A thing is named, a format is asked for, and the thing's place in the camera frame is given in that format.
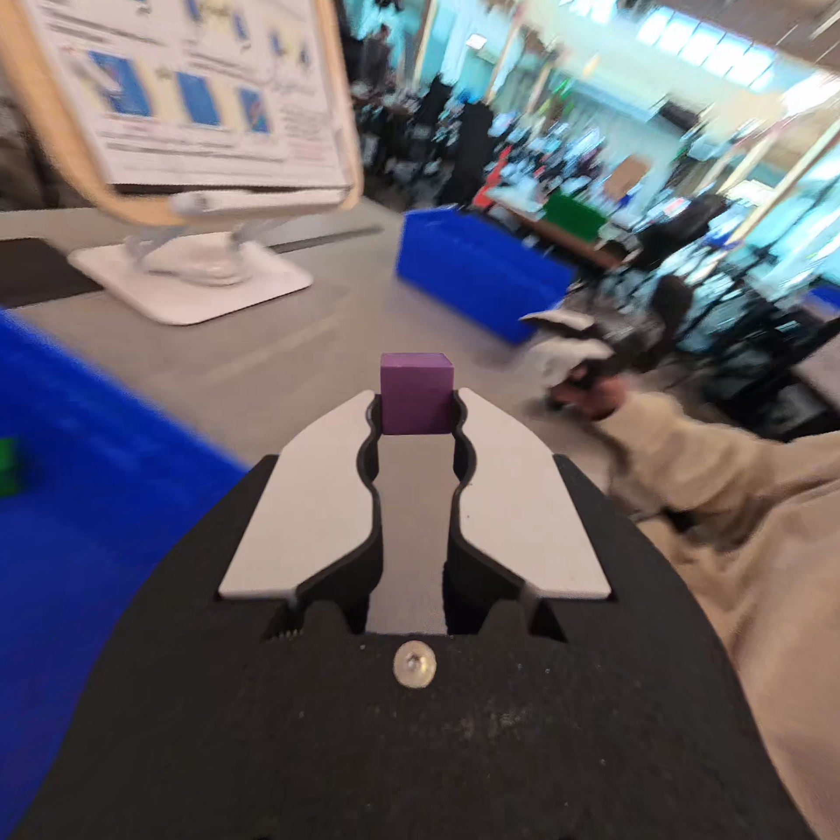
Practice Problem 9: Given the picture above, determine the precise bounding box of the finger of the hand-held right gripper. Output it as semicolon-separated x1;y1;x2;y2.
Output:
525;333;616;389
520;308;597;333

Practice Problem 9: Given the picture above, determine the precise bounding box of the printed instruction sheet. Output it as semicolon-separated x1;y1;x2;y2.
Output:
23;0;352;191

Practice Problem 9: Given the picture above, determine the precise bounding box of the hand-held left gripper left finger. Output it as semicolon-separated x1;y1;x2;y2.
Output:
218;389;385;634

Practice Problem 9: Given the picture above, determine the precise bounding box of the wooden document stand white base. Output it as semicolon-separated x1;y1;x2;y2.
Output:
0;0;364;326

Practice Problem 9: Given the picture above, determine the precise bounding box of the green wooden cube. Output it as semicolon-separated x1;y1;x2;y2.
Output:
0;438;26;497

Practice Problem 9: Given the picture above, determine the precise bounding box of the brown cardboard box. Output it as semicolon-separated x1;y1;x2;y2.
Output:
602;154;652;199

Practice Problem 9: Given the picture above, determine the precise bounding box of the purple wooden cube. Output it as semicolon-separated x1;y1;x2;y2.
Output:
381;352;455;435

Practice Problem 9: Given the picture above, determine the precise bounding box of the green table cover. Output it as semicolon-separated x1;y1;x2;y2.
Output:
543;193;609;245

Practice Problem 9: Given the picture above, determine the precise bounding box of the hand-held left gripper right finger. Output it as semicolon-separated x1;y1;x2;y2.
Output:
445;387;613;634

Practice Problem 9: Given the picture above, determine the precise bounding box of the blue plastic bin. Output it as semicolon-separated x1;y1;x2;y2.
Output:
0;308;253;837
395;206;578;345

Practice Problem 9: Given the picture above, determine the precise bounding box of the person's cream sweater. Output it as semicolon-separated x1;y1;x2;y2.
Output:
640;453;840;840

